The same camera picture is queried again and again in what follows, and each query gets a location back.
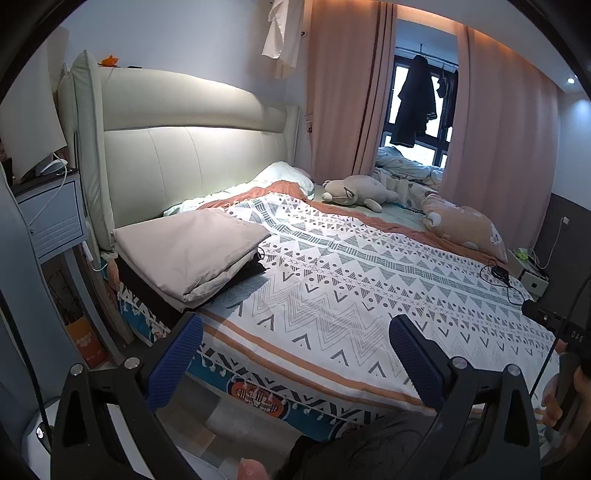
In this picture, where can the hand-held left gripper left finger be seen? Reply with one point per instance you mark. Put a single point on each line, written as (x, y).
(173, 364)

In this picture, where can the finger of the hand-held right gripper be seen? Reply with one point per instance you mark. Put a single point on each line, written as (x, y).
(542, 314)

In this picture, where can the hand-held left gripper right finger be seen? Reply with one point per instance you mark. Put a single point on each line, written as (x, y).
(415, 364)

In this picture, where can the beige jacket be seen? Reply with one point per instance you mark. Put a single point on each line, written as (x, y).
(184, 249)

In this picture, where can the black folded clothes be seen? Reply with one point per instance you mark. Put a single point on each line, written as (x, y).
(152, 300)

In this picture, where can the person's right hand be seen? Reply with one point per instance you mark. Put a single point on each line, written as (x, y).
(582, 397)

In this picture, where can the white bedside table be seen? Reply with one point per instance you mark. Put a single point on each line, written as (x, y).
(533, 279)

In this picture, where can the orange paper bag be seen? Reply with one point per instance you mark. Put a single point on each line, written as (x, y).
(85, 341)

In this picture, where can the person's leg in dark pants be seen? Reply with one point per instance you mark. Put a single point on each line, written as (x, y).
(378, 447)

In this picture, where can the patterned blanket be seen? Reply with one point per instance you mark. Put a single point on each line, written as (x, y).
(346, 277)

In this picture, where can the pink plush pillow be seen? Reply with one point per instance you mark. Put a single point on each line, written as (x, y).
(461, 226)

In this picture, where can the grey plush toy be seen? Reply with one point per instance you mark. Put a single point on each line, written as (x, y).
(355, 191)

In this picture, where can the grey-blue nightstand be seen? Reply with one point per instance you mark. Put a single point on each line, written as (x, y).
(51, 217)

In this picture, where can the crumpled pale duvet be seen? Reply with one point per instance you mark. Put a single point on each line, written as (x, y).
(406, 170)

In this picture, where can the pink curtain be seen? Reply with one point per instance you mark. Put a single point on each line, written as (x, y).
(498, 120)
(346, 92)

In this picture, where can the dark framed window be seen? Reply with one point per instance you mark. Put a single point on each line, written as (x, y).
(445, 134)

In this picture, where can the light green pillow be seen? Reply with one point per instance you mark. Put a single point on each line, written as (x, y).
(277, 177)

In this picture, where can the cream padded headboard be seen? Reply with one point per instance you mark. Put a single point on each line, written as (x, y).
(184, 138)

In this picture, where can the white device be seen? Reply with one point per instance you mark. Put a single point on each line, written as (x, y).
(51, 166)

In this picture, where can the small dark hanging garment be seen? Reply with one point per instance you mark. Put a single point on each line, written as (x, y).
(443, 86)

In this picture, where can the dark hanging jacket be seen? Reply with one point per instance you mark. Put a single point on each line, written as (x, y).
(413, 101)

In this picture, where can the white board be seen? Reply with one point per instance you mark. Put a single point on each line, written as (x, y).
(32, 115)

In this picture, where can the small orange object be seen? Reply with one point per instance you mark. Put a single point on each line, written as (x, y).
(110, 60)

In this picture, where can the white hanging shirt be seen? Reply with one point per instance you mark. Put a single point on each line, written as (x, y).
(284, 32)

